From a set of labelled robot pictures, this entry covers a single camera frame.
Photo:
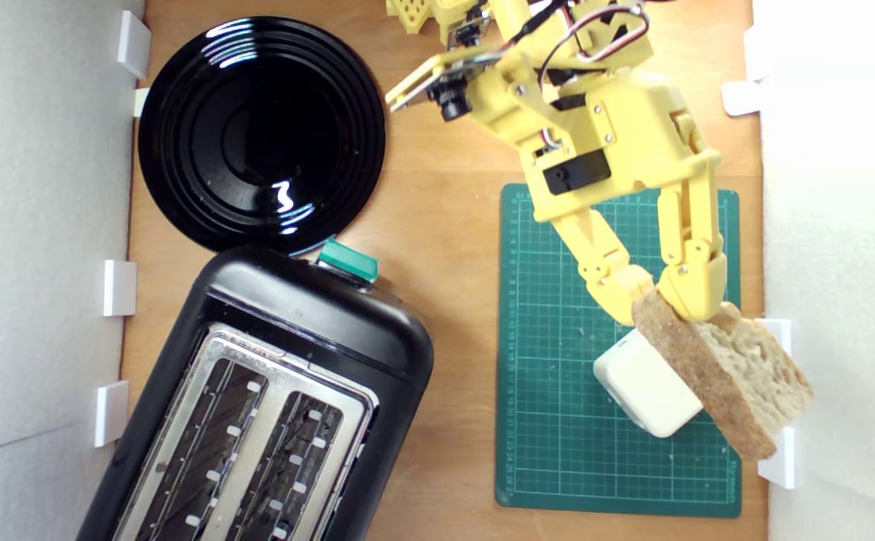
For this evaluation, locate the brown bread slice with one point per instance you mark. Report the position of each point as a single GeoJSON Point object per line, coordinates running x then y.
{"type": "Point", "coordinates": [737, 376]}

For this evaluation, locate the green toaster lever knob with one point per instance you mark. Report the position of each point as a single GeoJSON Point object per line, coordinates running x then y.
{"type": "Point", "coordinates": [347, 259]}

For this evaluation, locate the black two-slot toaster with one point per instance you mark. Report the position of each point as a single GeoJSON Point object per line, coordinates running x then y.
{"type": "Point", "coordinates": [309, 315]}

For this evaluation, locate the green cutting mat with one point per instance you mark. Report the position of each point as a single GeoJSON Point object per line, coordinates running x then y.
{"type": "Point", "coordinates": [550, 376]}

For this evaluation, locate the white block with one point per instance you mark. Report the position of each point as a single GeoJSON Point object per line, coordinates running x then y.
{"type": "Point", "coordinates": [647, 391]}

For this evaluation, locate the black plate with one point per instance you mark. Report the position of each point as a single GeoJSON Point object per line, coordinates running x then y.
{"type": "Point", "coordinates": [257, 135]}

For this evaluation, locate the white wall clip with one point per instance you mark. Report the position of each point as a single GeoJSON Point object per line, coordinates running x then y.
{"type": "Point", "coordinates": [134, 43]}
{"type": "Point", "coordinates": [112, 413]}
{"type": "Point", "coordinates": [119, 288]}
{"type": "Point", "coordinates": [782, 466]}
{"type": "Point", "coordinates": [741, 98]}
{"type": "Point", "coordinates": [141, 101]}
{"type": "Point", "coordinates": [781, 330]}

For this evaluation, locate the gripper camera on yellow mount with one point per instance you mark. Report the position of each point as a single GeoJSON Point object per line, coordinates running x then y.
{"type": "Point", "coordinates": [451, 101]}

